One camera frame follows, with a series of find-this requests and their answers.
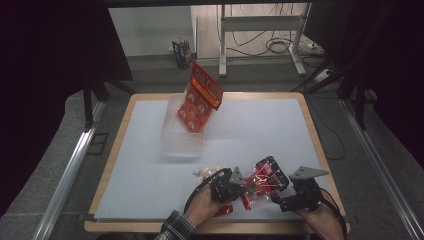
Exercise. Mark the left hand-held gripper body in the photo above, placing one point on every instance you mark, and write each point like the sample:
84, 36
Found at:
226, 188

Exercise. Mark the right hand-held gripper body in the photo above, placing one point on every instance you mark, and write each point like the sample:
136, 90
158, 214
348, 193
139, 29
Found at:
306, 193

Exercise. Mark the small red black snack packet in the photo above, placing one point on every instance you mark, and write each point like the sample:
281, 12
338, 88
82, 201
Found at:
263, 181

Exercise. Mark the clear plastic container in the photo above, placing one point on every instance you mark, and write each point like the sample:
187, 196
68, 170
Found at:
181, 140

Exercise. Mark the large orange snack bag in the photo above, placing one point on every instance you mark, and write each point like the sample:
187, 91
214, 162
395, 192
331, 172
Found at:
200, 100

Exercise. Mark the person's right hand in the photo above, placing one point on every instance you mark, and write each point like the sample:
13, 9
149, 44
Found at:
320, 218

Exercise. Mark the person's left hand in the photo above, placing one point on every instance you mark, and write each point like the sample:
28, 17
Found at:
203, 206

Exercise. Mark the white sauce pouch red bottom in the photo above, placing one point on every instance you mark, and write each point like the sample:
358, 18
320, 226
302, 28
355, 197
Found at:
206, 171

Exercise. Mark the white table mat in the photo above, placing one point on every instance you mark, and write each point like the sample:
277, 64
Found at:
146, 160

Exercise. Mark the black stand legs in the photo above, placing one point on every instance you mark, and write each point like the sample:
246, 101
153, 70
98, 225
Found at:
360, 106
88, 103

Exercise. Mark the white power strip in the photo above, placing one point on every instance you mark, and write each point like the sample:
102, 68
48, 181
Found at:
321, 75

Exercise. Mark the wooden table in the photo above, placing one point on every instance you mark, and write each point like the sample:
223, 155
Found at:
110, 156

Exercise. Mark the blue carton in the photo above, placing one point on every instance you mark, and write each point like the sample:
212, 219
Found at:
181, 53

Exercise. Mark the black curtain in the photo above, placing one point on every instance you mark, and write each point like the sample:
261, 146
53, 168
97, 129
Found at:
50, 50
393, 66

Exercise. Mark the white metal stand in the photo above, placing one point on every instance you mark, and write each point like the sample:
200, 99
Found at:
261, 23

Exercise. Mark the aluminium rail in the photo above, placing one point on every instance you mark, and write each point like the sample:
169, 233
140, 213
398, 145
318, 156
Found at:
376, 156
66, 173

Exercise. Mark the dark floor frame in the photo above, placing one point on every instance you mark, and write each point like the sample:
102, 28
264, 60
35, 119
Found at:
97, 143

